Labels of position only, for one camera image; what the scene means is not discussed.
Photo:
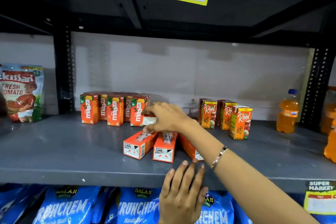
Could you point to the person's right hand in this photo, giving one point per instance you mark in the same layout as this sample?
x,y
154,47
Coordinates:
x,y
170,117

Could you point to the person's left hand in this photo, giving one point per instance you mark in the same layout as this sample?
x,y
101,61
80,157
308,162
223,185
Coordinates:
x,y
178,200

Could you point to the person's left middle finger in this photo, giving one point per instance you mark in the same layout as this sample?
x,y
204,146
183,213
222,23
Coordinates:
x,y
191,176

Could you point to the person's left thumb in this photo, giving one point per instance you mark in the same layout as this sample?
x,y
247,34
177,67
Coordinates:
x,y
204,196

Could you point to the person's right thumb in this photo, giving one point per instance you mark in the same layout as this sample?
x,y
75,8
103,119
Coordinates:
x,y
151,127

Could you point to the person's left little finger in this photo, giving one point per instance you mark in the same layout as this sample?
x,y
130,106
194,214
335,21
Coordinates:
x,y
168,181

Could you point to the orange mango drink carton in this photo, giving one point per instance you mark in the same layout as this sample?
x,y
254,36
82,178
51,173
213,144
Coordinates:
x,y
149,121

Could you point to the person's right forearm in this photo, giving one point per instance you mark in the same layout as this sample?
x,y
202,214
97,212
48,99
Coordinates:
x,y
249,181

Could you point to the yellow-topped fruit juice box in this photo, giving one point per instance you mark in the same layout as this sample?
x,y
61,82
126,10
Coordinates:
x,y
227,116
242,124
209,115

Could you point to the group of orange juice cartons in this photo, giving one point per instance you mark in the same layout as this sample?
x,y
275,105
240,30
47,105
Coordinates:
x,y
89,108

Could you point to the grey metal shelf board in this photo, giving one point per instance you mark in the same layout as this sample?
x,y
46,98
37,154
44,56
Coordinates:
x,y
65,150

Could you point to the row of blue snack packets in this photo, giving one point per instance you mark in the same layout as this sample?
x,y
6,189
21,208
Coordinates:
x,y
70,208

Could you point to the black perforated shelf upright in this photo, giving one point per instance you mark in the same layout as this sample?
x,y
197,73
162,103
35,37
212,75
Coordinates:
x,y
63,74
316,87

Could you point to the orange soda bottle blue cap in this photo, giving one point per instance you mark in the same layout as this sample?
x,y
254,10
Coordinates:
x,y
287,116

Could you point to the yellow and black price tag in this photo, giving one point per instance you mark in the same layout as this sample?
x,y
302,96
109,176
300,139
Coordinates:
x,y
320,200

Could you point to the tomato ketchup pouch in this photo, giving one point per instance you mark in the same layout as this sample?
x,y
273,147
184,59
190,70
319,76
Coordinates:
x,y
22,92

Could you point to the black metal shelf board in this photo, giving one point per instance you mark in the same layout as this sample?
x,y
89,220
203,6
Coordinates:
x,y
236,3

